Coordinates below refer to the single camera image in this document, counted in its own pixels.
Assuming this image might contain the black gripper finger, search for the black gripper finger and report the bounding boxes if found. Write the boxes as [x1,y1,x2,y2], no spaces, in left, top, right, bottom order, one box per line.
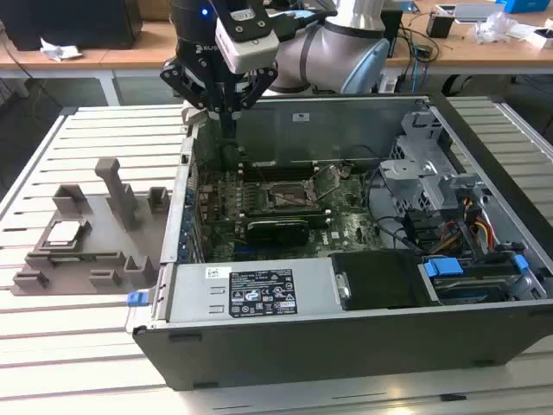
[159,60,230,139]
[228,67,280,140]

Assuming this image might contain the metal socket cover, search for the metal socket cover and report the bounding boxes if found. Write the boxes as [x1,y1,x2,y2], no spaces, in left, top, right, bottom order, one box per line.
[307,165,346,203]

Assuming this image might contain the silver CPU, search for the silver CPU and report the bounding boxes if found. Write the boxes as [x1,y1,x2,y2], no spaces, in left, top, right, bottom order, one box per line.
[46,220,90,247]

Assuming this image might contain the CPU socket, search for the CPU socket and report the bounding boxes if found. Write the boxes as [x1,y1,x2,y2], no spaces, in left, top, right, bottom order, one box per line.
[265,179,312,214]

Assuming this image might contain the long wooden desk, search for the long wooden desk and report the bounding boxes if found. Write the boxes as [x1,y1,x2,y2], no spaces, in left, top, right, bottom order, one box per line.
[99,0,553,81]

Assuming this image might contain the black RAM slot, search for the black RAM slot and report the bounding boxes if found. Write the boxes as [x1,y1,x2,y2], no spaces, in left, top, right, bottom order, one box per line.
[241,214,333,229]
[238,163,321,175]
[238,206,334,220]
[239,170,320,183]

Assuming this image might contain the crumpled white paper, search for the crumpled white paper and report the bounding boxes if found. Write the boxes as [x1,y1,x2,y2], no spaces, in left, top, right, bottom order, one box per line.
[39,36,84,62]

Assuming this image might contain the large black box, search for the large black box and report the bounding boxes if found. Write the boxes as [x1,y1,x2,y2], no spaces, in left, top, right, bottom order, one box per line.
[0,0,144,52]

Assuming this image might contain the black speaker box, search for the black speaker box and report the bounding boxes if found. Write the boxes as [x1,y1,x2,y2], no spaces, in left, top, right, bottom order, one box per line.
[379,8,404,60]

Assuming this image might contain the black graphics card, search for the black graphics card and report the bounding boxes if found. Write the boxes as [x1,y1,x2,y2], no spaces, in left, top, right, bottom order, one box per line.
[244,217,312,251]

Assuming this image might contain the short wooden desk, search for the short wooden desk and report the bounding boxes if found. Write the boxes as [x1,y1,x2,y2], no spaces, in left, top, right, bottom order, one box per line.
[0,41,116,107]

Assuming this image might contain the green motherboard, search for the green motherboard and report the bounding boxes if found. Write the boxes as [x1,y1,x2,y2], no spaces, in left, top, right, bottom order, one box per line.
[192,160,390,263]

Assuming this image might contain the silver metal drive cage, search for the silver metal drive cage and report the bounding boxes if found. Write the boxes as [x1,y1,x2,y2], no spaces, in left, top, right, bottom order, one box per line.
[378,110,493,214]

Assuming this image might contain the grey parts rack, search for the grey parts rack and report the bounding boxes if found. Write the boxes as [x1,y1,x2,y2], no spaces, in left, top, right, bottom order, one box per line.
[10,156,173,298]

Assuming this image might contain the green RAM stick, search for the green RAM stick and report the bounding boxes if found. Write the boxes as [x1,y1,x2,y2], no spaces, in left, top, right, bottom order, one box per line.
[48,252,120,264]

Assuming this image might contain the silver power supply unit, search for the silver power supply unit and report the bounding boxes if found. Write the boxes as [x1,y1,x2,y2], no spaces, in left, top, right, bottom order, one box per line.
[165,258,346,326]

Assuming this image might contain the grey flat device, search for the grey flat device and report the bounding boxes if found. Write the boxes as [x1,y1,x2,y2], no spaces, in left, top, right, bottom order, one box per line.
[435,3,506,23]

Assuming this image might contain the clear plastic bag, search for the clear plastic bag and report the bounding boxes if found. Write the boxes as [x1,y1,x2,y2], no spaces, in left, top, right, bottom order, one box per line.
[468,11,526,45]

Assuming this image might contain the blue disk carrier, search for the blue disk carrier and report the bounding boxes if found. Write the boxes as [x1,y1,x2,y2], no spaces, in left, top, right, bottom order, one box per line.
[421,256,466,280]

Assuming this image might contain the black PC case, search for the black PC case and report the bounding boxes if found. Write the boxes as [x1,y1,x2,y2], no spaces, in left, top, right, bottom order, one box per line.
[124,90,553,393]

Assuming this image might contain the blue box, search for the blue box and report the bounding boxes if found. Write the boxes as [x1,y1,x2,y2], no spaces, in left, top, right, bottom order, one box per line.
[494,0,546,15]

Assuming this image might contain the white box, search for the white box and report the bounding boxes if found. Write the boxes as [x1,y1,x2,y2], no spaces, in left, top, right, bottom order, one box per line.
[523,24,553,51]

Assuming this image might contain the silver hard disk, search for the silver hard disk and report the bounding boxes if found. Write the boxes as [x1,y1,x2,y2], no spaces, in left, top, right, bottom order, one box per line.
[431,278,509,305]

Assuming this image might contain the grey case release handle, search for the grey case release handle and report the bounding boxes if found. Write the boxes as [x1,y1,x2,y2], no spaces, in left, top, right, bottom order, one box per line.
[181,101,208,127]

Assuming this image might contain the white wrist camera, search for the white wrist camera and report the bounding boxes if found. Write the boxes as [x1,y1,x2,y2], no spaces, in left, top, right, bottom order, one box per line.
[214,0,280,74]

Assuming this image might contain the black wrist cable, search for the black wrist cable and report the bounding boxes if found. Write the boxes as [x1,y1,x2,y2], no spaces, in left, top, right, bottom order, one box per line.
[276,8,342,44]

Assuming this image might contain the expansion slot bracket row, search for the expansion slot bracket row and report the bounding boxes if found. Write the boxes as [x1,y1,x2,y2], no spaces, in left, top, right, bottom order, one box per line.
[179,163,205,263]

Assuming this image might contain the black data wire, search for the black data wire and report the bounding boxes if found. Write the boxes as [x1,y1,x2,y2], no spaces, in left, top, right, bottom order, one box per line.
[365,169,427,257]

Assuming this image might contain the coloured power wires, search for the coloured power wires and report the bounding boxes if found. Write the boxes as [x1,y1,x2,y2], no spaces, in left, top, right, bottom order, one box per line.
[433,195,497,257]

